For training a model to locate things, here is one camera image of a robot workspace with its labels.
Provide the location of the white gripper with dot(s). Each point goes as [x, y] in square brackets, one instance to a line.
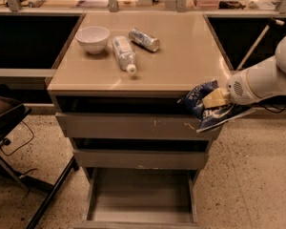
[237, 90]

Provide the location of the blue chip bag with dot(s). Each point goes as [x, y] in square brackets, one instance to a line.
[210, 117]

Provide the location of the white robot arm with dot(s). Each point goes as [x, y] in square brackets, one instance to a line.
[263, 80]

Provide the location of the grey drawer cabinet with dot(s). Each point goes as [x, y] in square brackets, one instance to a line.
[94, 84]

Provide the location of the grey bottom drawer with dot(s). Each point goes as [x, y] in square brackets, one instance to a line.
[140, 199]

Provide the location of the grey drawer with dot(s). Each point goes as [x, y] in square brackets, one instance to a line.
[141, 159]
[140, 199]
[133, 126]

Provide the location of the grey middle drawer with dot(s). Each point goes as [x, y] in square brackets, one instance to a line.
[141, 159]

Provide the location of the grey top drawer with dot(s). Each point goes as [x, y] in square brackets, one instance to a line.
[133, 126]

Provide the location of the silver drink can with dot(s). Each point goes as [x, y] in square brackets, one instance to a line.
[144, 40]

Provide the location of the white stick with black tip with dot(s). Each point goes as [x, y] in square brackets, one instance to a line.
[271, 22]

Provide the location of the clear plastic water bottle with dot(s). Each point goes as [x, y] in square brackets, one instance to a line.
[124, 54]

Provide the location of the white ceramic bowl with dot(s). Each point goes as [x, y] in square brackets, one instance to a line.
[93, 39]

